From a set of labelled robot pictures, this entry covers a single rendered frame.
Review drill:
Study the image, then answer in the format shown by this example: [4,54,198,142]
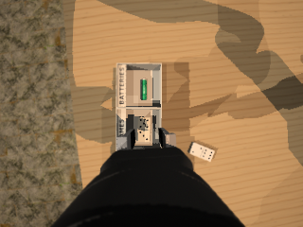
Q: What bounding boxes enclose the grey three-compartment bin rack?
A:
[116,62,162,149]

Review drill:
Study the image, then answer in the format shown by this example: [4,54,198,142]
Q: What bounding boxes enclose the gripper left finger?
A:
[116,130,135,150]

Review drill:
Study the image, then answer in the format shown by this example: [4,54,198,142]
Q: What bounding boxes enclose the white domino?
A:
[137,117,151,142]
[188,142,215,162]

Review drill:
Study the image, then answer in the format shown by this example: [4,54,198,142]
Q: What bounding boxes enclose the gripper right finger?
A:
[158,128,176,148]

